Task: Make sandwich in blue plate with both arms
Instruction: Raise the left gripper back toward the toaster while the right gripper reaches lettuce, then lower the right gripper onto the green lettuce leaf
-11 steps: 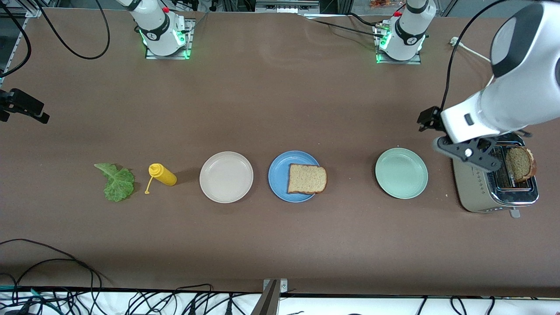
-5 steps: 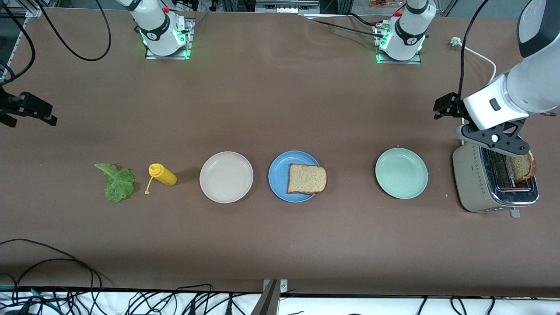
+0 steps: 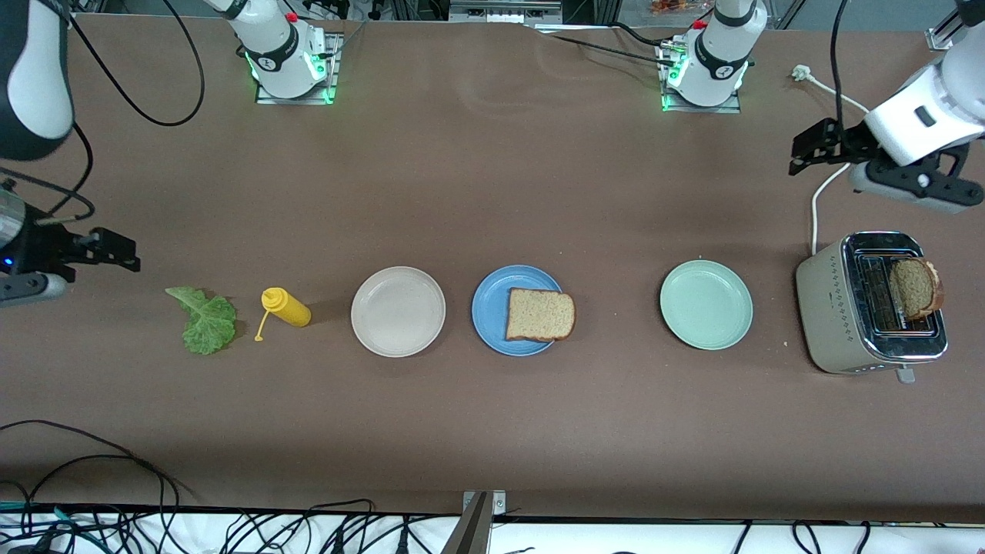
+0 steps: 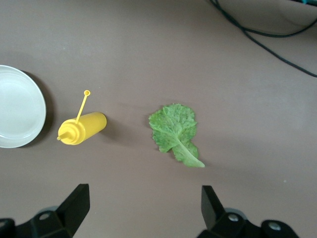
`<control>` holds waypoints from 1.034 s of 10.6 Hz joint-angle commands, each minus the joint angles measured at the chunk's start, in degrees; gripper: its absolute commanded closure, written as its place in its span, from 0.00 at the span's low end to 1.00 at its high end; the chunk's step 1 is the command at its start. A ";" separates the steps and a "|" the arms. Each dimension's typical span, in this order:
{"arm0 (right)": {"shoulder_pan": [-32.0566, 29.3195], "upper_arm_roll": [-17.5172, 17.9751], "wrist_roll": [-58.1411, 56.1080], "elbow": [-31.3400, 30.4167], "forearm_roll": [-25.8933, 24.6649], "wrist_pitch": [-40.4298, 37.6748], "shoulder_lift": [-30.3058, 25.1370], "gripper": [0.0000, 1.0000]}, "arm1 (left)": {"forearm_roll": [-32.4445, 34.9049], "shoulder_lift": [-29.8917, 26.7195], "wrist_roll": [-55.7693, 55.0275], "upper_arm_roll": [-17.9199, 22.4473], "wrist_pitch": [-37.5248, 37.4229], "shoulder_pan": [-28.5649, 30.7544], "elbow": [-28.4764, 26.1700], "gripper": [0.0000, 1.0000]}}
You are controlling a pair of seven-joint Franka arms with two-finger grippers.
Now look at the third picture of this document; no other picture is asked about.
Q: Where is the green lettuce leaf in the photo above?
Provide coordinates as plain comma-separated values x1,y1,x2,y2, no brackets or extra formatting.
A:
165,286,238,356

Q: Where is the brown bread slice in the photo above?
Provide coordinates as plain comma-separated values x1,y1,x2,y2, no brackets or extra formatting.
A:
506,288,576,342
889,259,945,321

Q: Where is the mint green plate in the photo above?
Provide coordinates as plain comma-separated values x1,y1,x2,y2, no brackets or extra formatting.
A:
659,259,754,351

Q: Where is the beige plate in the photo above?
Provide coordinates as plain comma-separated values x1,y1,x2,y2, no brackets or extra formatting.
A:
350,266,447,359

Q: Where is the blue plate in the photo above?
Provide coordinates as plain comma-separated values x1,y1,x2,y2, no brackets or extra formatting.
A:
471,265,568,357

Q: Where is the beige and chrome toaster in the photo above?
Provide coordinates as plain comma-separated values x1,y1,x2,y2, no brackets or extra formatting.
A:
796,231,949,384

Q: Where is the yellow mustard squeeze bottle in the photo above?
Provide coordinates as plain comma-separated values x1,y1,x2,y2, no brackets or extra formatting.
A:
254,287,312,342

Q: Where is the aluminium profile bar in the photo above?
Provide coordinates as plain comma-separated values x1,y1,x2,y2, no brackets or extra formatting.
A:
442,491,493,554

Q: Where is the white toaster power cable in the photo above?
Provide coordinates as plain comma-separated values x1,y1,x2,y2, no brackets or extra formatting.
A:
791,65,874,256

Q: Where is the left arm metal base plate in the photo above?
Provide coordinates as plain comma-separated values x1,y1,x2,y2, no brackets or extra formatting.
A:
659,38,743,115

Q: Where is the thin black cable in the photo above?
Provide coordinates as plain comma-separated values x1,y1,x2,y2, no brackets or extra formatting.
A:
0,419,197,505

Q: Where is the black left base cable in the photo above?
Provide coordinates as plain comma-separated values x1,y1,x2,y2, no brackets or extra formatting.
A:
539,22,672,68

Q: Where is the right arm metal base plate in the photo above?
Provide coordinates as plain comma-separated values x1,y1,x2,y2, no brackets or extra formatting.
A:
255,31,341,106

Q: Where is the small metal bracket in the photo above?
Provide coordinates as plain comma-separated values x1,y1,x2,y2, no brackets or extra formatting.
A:
462,490,507,518

